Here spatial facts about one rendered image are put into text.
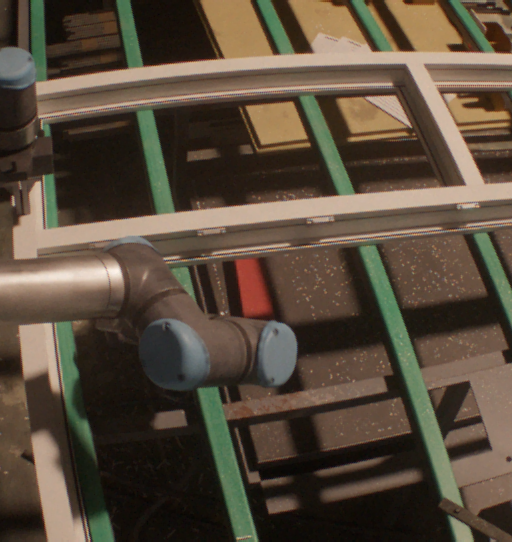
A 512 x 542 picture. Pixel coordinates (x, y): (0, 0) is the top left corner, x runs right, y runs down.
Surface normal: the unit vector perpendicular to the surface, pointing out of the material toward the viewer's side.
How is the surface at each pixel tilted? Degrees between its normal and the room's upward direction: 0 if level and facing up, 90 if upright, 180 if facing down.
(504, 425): 0
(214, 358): 57
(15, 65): 5
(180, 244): 90
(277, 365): 62
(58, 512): 0
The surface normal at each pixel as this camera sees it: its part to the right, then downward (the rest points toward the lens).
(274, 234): 0.19, 0.76
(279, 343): 0.80, 0.07
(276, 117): 0.06, -0.63
